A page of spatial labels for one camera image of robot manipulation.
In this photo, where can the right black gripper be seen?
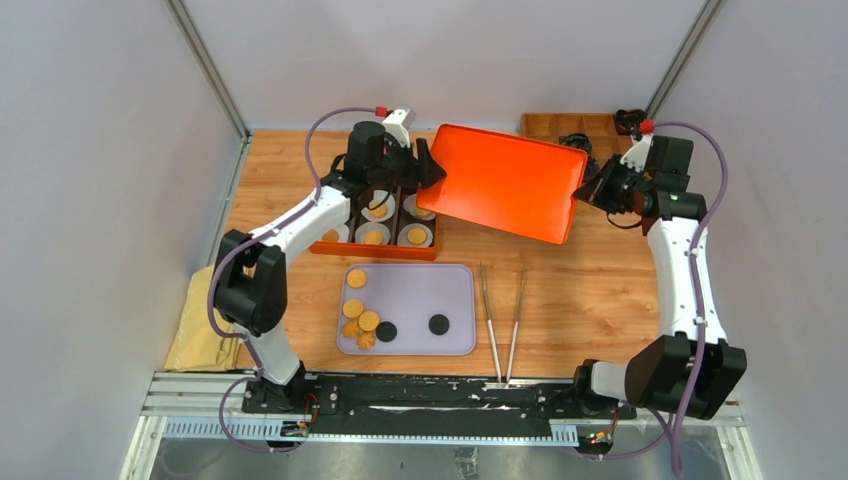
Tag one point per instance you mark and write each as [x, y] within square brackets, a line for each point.
[596, 193]

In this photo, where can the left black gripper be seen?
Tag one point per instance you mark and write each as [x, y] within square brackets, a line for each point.
[421, 171]

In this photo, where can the orange cookie box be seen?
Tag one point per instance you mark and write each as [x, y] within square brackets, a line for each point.
[390, 251]

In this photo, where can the orange box lid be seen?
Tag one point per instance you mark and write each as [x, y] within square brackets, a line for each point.
[505, 182]

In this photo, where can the swirl butter cookie top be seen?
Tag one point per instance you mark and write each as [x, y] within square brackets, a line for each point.
[331, 236]

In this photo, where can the swirl butter cookie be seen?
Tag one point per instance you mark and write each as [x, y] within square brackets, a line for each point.
[366, 340]
[351, 329]
[331, 236]

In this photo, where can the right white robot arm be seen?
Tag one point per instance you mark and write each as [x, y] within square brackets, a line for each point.
[690, 369]

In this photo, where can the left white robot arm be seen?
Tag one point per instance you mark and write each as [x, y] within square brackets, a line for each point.
[247, 294]

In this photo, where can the black coiled item right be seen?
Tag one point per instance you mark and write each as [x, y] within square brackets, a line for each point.
[591, 170]

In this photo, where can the black coiled item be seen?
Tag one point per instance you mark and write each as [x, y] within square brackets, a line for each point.
[577, 140]
[591, 170]

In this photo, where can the white paper cup liner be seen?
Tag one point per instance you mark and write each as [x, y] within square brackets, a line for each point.
[380, 197]
[411, 206]
[401, 237]
[344, 232]
[363, 228]

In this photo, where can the black coiled item top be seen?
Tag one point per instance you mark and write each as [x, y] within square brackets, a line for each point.
[577, 140]

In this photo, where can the wooden compartment organizer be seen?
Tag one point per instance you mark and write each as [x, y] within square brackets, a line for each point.
[598, 127]

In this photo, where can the lavender cookie tray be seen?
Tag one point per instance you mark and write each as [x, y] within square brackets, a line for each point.
[408, 295]

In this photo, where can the black sandwich cookie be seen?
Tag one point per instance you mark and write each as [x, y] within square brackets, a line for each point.
[439, 324]
[386, 331]

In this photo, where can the yellow cloth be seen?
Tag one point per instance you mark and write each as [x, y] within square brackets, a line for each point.
[196, 346]

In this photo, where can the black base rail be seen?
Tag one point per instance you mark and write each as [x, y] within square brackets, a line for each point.
[387, 408]

